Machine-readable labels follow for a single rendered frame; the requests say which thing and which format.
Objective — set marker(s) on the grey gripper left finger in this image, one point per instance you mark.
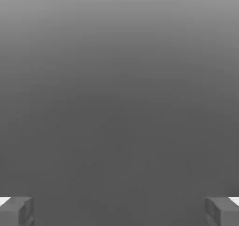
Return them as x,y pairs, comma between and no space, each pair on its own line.
13,213

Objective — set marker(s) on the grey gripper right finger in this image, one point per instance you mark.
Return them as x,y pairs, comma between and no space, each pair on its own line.
224,213

